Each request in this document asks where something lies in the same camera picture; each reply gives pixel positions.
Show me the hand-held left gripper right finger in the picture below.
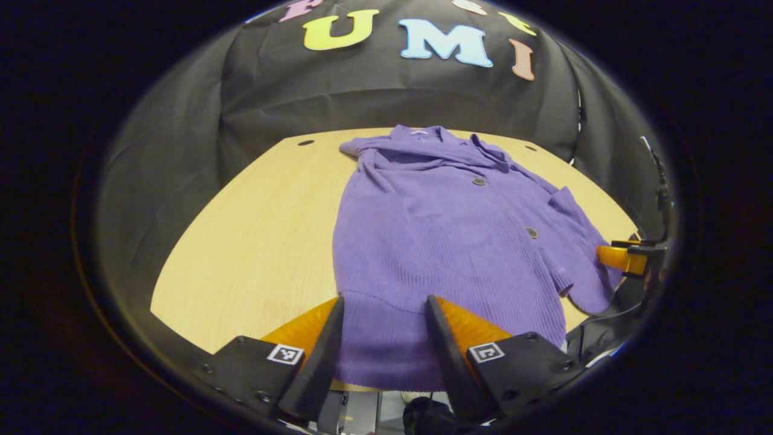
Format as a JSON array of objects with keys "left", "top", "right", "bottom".
[{"left": 425, "top": 295, "right": 580, "bottom": 424}]

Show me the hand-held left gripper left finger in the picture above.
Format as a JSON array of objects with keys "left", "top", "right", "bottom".
[{"left": 202, "top": 295, "right": 346, "bottom": 424}]

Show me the purple knit shirt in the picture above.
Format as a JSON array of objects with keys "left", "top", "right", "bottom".
[{"left": 332, "top": 124, "right": 623, "bottom": 392}]

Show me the black round object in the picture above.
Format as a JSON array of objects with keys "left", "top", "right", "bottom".
[{"left": 403, "top": 396, "right": 455, "bottom": 435}]

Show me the black backdrop cloth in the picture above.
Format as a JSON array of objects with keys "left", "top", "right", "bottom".
[{"left": 97, "top": 0, "right": 668, "bottom": 363}]

